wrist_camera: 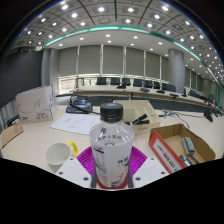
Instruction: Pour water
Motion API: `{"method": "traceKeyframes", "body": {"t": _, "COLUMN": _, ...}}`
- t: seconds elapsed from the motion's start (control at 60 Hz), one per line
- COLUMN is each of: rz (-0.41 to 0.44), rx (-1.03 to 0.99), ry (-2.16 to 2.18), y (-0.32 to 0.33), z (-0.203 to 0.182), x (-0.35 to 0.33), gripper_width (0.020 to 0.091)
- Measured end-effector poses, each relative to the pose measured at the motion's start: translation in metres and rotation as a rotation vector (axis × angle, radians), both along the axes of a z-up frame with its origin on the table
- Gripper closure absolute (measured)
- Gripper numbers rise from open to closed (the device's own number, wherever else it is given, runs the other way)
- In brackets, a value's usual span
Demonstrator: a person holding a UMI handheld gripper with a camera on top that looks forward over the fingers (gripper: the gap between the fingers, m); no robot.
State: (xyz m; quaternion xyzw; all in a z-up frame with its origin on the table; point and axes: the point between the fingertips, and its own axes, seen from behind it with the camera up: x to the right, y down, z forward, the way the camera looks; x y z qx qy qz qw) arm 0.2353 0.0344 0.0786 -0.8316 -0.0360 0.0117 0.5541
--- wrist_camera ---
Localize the clear bottle with black cap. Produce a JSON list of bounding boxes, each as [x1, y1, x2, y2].
[[88, 102, 135, 189]]

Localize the brown paper envelope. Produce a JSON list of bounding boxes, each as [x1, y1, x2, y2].
[[0, 122, 25, 149]]

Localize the black power adapter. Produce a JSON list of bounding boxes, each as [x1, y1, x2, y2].
[[6, 114, 20, 127]]

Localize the dark marker pens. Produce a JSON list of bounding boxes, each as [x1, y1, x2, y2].
[[178, 153, 201, 167]]

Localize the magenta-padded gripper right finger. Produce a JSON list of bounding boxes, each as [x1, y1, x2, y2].
[[127, 145, 171, 189]]

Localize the white paper sheet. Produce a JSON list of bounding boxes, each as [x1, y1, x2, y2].
[[49, 112, 101, 136]]

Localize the flat round red coaster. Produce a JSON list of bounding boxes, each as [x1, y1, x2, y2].
[[95, 179, 129, 191]]

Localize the large white cardboard carton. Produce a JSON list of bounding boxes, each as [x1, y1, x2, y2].
[[15, 85, 58, 125]]

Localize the red-sided open cardboard box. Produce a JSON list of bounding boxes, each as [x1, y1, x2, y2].
[[148, 123, 217, 175]]

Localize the grey-green board eraser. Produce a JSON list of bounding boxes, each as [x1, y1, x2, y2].
[[181, 136, 196, 156]]

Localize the black stapler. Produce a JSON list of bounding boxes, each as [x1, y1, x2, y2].
[[128, 113, 149, 126]]

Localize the black desk microphones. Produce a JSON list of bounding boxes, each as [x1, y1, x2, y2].
[[116, 84, 188, 98]]

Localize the black table microphone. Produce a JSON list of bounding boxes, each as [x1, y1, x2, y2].
[[203, 110, 214, 123]]

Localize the beige open divided box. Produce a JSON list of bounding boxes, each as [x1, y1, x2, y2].
[[113, 99, 162, 136]]

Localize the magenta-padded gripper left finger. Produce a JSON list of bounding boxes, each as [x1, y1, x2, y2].
[[54, 145, 97, 189]]

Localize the row of black office chairs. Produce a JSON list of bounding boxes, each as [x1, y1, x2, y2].
[[95, 76, 208, 101]]

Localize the thin black cable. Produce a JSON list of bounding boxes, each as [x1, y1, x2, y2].
[[162, 109, 191, 130]]

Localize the white mug with yellow handle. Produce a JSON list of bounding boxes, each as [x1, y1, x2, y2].
[[43, 139, 79, 167]]

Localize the round ceiling lights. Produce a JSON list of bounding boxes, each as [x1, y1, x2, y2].
[[13, 0, 224, 78]]

